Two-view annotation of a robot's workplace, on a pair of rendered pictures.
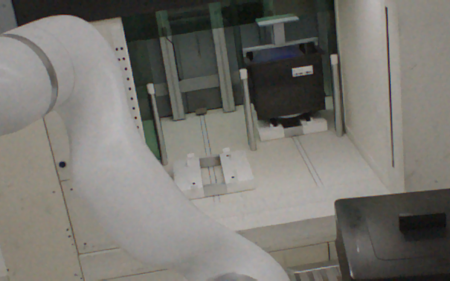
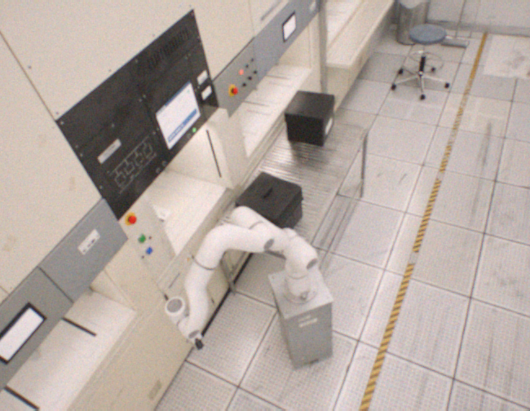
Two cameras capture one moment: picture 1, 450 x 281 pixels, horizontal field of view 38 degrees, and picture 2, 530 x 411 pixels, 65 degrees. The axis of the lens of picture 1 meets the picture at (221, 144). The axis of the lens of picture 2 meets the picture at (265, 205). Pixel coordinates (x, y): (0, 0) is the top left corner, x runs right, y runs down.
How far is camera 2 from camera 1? 1.48 m
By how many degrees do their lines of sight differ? 50
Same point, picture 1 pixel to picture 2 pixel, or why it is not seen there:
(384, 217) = (255, 197)
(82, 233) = (154, 274)
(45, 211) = (143, 278)
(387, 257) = (273, 208)
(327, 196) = (202, 200)
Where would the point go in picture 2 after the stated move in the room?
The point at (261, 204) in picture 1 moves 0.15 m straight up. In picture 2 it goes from (186, 218) to (178, 201)
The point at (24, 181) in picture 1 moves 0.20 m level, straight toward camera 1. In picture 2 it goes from (134, 273) to (172, 277)
